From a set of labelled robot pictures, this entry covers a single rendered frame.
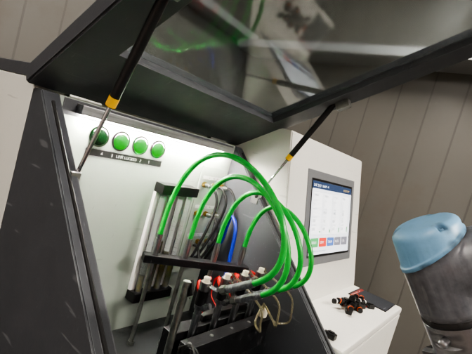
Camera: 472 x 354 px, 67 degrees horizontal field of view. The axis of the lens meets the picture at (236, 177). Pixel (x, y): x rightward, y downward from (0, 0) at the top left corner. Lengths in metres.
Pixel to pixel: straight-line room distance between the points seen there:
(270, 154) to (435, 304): 0.86
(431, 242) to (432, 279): 0.04
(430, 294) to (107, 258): 0.82
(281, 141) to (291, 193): 0.18
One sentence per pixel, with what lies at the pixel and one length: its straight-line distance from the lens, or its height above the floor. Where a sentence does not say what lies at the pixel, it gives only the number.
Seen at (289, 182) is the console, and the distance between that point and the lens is 1.18.
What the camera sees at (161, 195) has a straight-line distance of 1.04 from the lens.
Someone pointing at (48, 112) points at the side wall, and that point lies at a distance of 0.82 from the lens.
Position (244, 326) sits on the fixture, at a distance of 1.06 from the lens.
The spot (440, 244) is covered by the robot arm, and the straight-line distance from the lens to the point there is 0.43.
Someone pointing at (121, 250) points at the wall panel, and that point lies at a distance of 1.07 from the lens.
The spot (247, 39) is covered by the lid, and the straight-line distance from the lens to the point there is 0.78.
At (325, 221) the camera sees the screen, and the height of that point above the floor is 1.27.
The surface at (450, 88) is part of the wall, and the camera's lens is 2.78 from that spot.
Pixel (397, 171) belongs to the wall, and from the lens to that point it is 2.71.
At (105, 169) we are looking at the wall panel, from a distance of 0.95.
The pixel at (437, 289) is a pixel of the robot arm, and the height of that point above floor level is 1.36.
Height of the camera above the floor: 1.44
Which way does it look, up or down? 4 degrees down
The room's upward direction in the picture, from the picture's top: 16 degrees clockwise
